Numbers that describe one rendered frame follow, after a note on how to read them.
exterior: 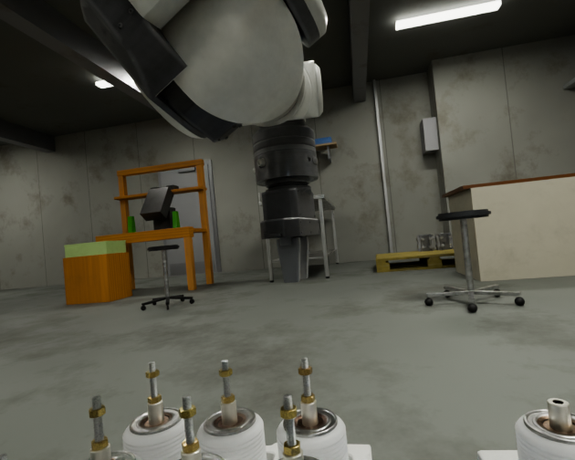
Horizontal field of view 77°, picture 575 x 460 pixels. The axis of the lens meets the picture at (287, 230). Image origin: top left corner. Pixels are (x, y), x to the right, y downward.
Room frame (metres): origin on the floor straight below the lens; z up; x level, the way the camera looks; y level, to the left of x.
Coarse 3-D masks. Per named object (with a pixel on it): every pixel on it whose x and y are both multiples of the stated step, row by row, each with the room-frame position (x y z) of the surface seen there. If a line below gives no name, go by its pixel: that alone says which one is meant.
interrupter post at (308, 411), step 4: (300, 404) 0.51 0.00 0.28; (304, 404) 0.50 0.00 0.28; (308, 404) 0.50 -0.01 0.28; (312, 404) 0.50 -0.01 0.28; (316, 404) 0.51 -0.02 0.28; (304, 408) 0.50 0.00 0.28; (308, 408) 0.50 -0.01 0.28; (312, 408) 0.50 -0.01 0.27; (316, 408) 0.50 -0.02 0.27; (304, 412) 0.50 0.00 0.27; (308, 412) 0.50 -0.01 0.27; (312, 412) 0.50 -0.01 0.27; (316, 412) 0.50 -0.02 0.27; (304, 416) 0.50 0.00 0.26; (308, 416) 0.50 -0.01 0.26; (312, 416) 0.50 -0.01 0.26; (316, 416) 0.50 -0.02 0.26; (304, 420) 0.50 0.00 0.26; (308, 420) 0.50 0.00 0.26; (312, 420) 0.50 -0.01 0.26; (316, 420) 0.50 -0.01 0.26; (304, 424) 0.50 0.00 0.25; (308, 424) 0.50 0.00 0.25; (312, 424) 0.50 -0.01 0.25; (316, 424) 0.50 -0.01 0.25
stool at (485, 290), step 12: (444, 216) 2.21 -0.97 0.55; (456, 216) 2.15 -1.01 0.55; (468, 216) 2.13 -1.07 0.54; (480, 216) 2.14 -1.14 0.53; (468, 240) 2.26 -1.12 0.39; (468, 252) 2.25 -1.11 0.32; (468, 264) 2.25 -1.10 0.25; (468, 276) 2.26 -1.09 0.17; (444, 288) 2.52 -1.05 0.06; (456, 288) 2.39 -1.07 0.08; (468, 288) 2.26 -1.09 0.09; (480, 288) 2.30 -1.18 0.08; (492, 288) 2.35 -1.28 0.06; (432, 300) 2.29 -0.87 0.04; (468, 300) 2.04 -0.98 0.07; (516, 300) 2.09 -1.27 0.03
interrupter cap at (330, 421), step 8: (320, 408) 0.54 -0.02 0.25; (320, 416) 0.52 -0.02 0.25; (328, 416) 0.51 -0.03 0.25; (336, 416) 0.51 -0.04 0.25; (296, 424) 0.50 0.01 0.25; (320, 424) 0.50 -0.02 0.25; (328, 424) 0.49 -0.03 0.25; (336, 424) 0.49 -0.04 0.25; (296, 432) 0.48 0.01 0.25; (304, 432) 0.48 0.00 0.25; (312, 432) 0.48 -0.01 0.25; (320, 432) 0.47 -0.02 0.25; (328, 432) 0.48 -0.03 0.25
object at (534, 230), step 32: (448, 192) 3.55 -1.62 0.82; (480, 192) 3.04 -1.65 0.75; (512, 192) 2.99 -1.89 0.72; (544, 192) 2.95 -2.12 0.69; (480, 224) 3.05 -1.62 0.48; (512, 224) 3.00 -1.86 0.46; (544, 224) 2.95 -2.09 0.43; (480, 256) 3.05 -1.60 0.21; (512, 256) 3.00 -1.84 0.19; (544, 256) 2.96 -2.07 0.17
